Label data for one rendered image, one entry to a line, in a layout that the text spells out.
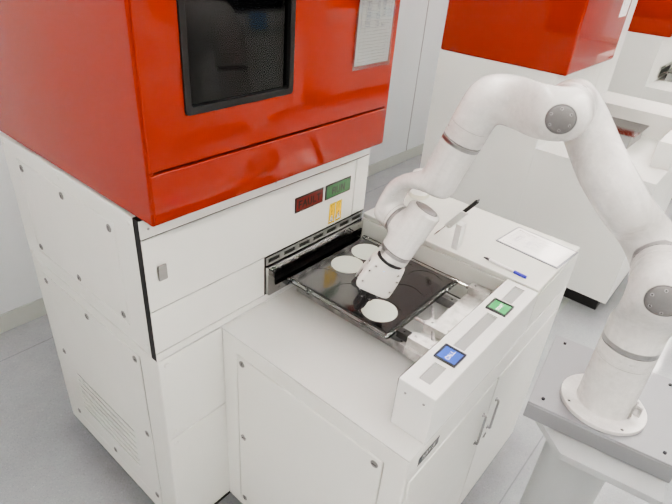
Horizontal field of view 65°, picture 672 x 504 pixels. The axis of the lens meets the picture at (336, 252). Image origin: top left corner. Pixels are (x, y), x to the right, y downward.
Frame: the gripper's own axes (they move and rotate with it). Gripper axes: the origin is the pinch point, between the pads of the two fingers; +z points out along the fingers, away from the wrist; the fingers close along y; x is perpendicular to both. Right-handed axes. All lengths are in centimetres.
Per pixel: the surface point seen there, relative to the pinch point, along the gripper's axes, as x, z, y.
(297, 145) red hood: 14.4, -26.5, -32.5
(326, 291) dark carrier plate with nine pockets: 8.4, 6.2, -6.4
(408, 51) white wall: 328, -36, 64
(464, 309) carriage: 3.9, -8.8, 30.1
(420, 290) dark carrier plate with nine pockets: 9.9, -5.5, 18.5
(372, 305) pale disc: 2.2, 0.8, 4.8
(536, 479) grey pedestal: -30, 12, 58
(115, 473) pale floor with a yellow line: 15, 118, -33
